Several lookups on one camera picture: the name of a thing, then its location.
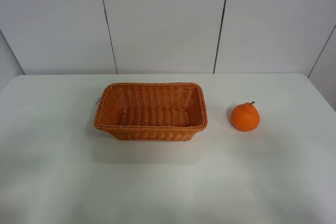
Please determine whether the orange woven wicker basket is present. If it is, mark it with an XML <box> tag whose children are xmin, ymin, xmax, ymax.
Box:
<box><xmin>94</xmin><ymin>82</ymin><xmax>208</xmax><ymax>142</ymax></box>

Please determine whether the orange with stem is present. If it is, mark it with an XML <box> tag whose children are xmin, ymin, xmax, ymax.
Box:
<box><xmin>229</xmin><ymin>101</ymin><xmax>260</xmax><ymax>132</ymax></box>

